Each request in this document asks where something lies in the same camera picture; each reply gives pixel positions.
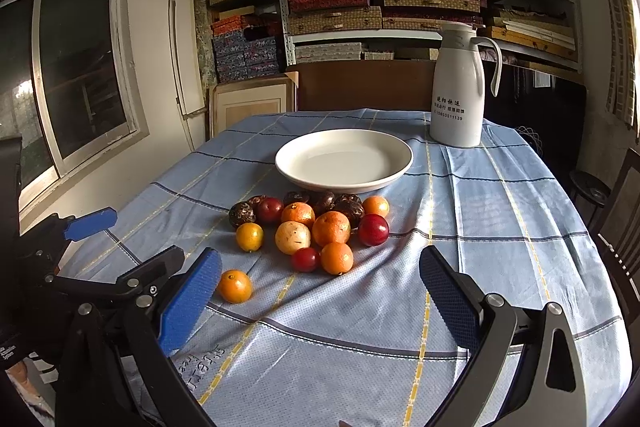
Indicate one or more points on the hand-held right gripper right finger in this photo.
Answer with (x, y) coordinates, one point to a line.
(450, 302)

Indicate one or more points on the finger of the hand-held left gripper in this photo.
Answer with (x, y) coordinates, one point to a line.
(90, 223)
(150, 267)

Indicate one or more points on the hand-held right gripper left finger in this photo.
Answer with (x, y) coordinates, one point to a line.
(192, 302)

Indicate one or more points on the yellow citrus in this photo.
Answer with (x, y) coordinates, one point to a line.
(249, 237)

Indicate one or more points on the dark brown water chestnut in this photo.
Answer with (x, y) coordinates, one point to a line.
(325, 202)
(352, 213)
(348, 198)
(256, 200)
(296, 197)
(242, 214)

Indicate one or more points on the large red plum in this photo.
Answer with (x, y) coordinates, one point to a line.
(373, 229)

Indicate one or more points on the pale yellow-orange round fruit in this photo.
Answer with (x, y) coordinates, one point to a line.
(292, 237)

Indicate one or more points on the small red plum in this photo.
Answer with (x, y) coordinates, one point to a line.
(305, 259)

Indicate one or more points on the small orange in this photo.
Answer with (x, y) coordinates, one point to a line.
(376, 206)

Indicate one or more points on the large orange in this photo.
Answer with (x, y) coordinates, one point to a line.
(331, 228)

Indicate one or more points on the white plate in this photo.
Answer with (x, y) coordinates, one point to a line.
(344, 159)

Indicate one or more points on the person's left hand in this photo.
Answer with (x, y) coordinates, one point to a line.
(21, 382)

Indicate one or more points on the black round stool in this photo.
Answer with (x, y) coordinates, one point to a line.
(590, 189)

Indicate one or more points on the dark wooden chair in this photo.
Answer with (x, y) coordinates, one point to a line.
(620, 227)

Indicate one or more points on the pale wooden strips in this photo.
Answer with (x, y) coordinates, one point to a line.
(180, 57)

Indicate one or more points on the white thermos jug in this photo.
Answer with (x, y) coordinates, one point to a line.
(457, 97)

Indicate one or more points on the mottled grey-green panel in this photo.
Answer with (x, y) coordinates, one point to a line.
(204, 42)

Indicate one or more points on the pile of blue patterned boxes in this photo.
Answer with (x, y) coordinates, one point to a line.
(245, 57)

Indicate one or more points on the brown wooden board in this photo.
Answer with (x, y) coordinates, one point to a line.
(365, 87)

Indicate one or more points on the bamboo blind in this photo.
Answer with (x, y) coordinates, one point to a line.
(620, 47)

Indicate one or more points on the window with grey frame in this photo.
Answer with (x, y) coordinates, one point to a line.
(75, 72)

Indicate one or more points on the wooden picture frame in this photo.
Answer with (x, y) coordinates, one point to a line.
(250, 104)

